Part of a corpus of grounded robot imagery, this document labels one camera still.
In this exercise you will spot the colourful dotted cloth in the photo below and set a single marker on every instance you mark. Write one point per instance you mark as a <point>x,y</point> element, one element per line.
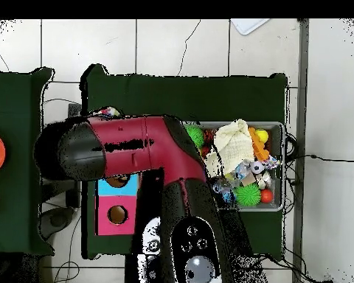
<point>104,112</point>

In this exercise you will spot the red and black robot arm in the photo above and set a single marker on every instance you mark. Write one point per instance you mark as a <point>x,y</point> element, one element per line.
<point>159,147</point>

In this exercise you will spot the wooden box with three holes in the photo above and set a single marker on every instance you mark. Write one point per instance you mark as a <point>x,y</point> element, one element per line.
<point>129,203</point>

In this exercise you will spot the green spiky rubber ball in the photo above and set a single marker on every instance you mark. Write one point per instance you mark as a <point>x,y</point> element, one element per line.
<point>247,194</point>
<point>195,135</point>

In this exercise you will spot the cream knitted cloth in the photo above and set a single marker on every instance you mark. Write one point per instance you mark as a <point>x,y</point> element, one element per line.
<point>233,147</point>

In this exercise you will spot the dark green table cloth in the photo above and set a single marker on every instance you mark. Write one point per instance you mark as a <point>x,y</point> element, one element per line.
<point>17,118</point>
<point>180,97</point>

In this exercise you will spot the orange toy building brick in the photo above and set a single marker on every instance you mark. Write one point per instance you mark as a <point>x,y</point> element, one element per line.
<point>259,149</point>

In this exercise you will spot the white tray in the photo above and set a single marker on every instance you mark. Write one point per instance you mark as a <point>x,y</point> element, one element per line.
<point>247,25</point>

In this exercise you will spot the grey metal bar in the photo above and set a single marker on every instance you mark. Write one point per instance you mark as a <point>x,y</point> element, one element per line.
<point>302,59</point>

